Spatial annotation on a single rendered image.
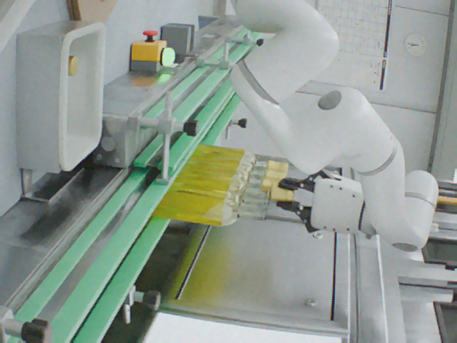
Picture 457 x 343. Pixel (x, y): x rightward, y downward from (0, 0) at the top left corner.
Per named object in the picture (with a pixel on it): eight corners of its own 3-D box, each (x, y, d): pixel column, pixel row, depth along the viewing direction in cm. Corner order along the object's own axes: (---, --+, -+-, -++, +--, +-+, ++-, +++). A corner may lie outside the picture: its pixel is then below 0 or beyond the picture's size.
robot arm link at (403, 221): (356, 129, 98) (409, 195, 111) (335, 198, 93) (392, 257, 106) (399, 124, 92) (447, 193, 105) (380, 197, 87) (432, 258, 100)
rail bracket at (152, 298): (78, 318, 95) (155, 335, 93) (75, 283, 93) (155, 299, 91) (86, 305, 99) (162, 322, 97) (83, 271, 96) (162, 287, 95)
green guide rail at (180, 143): (133, 166, 116) (173, 171, 115) (133, 161, 116) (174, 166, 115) (251, 38, 278) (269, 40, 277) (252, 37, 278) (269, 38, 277)
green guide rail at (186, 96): (134, 128, 113) (176, 133, 112) (134, 123, 113) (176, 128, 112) (253, 23, 276) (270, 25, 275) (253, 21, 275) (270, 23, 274)
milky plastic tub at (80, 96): (19, 170, 94) (64, 177, 93) (18, 33, 86) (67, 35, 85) (60, 138, 110) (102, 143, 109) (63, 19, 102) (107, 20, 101)
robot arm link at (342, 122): (365, 91, 102) (297, 143, 106) (294, 7, 89) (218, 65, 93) (402, 150, 89) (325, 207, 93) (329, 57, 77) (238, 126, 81)
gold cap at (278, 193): (269, 204, 118) (292, 206, 118) (270, 186, 117) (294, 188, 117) (270, 196, 122) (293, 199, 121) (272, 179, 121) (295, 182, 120)
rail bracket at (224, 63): (194, 67, 164) (244, 72, 163) (195, 41, 161) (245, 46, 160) (196, 64, 168) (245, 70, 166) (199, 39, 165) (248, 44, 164)
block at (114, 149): (90, 166, 112) (125, 171, 111) (91, 117, 109) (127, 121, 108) (97, 159, 116) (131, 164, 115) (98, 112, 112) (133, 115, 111)
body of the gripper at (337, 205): (369, 230, 118) (317, 217, 122) (378, 180, 115) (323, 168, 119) (361, 245, 112) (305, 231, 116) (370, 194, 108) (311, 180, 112)
